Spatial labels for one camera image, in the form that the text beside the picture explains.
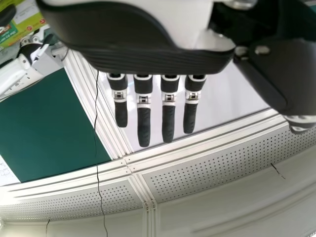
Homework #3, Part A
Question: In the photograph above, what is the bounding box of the grey coiled cable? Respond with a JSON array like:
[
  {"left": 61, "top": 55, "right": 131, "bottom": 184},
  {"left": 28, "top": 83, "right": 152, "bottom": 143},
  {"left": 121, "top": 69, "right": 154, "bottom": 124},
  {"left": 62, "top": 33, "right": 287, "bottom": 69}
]
[{"left": 50, "top": 43, "right": 69, "bottom": 60}]

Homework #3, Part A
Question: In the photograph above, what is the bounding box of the white cable duct box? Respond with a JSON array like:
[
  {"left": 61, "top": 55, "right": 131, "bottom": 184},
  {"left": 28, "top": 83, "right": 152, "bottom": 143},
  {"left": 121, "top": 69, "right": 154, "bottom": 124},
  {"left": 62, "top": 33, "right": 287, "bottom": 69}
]
[{"left": 31, "top": 43, "right": 65, "bottom": 82}]

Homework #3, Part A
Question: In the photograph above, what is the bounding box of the short white frame post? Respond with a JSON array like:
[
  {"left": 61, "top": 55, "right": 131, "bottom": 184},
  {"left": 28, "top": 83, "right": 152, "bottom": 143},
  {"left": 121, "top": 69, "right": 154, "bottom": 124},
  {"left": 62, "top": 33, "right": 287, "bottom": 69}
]
[{"left": 130, "top": 172, "right": 160, "bottom": 237}]

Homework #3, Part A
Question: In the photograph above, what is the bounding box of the yellow-green biscuit packet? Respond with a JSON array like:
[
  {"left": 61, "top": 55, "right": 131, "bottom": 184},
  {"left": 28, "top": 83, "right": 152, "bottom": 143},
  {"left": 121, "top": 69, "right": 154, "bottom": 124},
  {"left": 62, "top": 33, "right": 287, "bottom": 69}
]
[{"left": 0, "top": 11, "right": 49, "bottom": 51}]

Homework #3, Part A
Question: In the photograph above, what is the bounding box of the white aluminium frame rail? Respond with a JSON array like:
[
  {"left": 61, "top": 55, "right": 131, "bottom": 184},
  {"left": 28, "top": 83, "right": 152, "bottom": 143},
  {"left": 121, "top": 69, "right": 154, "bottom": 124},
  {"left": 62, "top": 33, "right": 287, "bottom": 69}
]
[{"left": 0, "top": 108, "right": 292, "bottom": 200}]

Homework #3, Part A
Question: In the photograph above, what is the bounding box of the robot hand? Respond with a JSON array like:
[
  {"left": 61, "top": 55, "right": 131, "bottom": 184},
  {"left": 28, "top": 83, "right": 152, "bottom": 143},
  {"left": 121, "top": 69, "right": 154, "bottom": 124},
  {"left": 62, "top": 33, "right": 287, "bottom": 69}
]
[
  {"left": 36, "top": 0, "right": 316, "bottom": 148},
  {"left": 0, "top": 36, "right": 44, "bottom": 100}
]

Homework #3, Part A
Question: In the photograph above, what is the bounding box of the white perforated panel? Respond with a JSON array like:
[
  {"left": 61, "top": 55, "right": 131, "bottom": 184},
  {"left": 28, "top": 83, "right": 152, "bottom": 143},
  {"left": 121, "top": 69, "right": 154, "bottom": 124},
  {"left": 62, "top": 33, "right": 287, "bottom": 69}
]
[
  {"left": 0, "top": 176, "right": 146, "bottom": 223},
  {"left": 142, "top": 122, "right": 316, "bottom": 203}
]

